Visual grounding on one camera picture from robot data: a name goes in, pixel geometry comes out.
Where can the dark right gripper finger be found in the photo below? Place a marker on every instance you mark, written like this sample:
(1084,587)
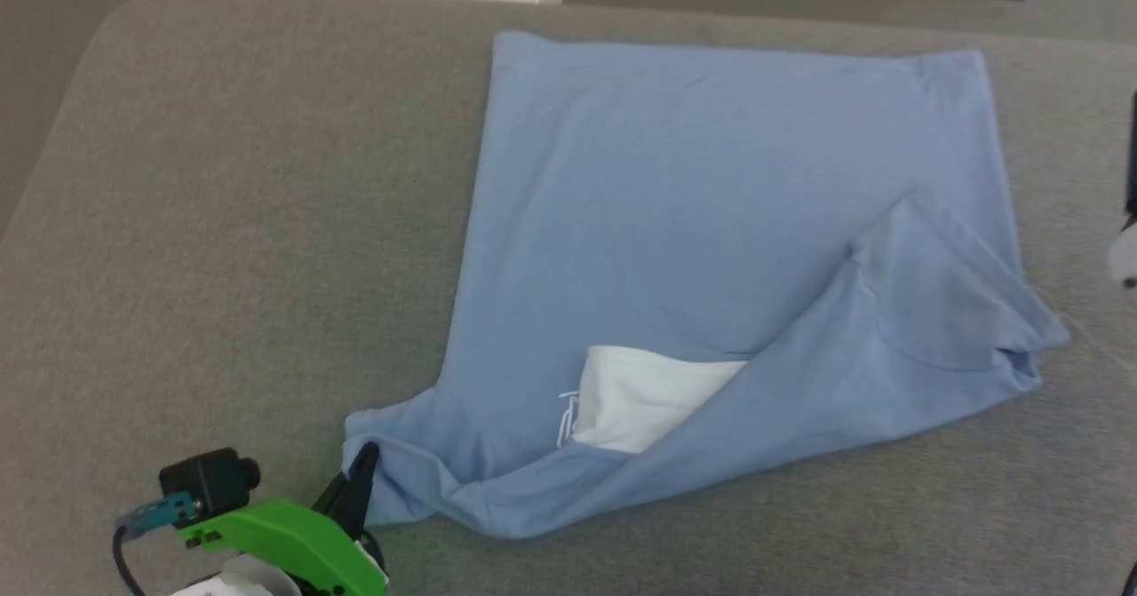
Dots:
(1133,152)

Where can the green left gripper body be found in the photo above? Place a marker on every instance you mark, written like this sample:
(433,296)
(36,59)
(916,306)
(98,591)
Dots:
(284,534)

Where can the light blue shirt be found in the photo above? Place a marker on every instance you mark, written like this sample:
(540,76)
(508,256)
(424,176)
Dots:
(711,223)

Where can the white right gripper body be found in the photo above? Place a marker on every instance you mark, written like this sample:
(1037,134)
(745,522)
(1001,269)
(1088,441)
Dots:
(1126,254)

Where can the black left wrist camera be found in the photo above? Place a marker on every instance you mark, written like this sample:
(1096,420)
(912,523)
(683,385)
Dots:
(213,480)

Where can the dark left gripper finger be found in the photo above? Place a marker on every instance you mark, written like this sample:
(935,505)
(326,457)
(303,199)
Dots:
(351,503)

